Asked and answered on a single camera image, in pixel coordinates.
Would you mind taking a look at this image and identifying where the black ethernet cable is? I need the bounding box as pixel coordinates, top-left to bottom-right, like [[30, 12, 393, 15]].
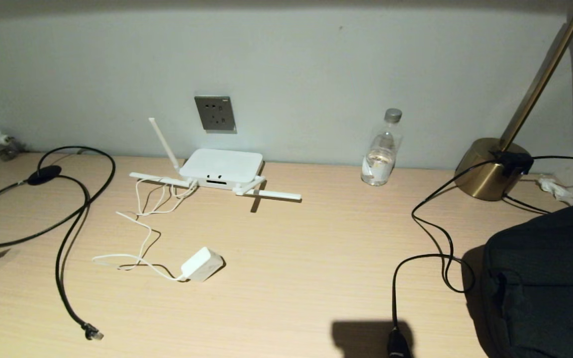
[[0, 146, 116, 342]]

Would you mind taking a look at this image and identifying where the white router with antennas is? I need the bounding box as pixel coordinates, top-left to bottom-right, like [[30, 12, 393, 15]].
[[129, 117, 302, 201]]

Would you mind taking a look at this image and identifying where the clear plastic water bottle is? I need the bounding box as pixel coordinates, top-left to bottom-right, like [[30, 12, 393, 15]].
[[361, 108, 404, 187]]

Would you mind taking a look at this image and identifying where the brass desk lamp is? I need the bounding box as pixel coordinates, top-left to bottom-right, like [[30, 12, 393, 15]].
[[454, 0, 573, 202]]

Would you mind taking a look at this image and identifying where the black fabric backpack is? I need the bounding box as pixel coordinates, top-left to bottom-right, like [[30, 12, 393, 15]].
[[480, 203, 573, 358]]

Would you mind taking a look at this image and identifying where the grey wall socket plate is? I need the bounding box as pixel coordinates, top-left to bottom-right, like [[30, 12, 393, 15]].
[[194, 96, 238, 134]]

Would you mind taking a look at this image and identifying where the black lamp power cable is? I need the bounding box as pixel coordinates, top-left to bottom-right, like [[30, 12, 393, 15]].
[[391, 151, 573, 358]]

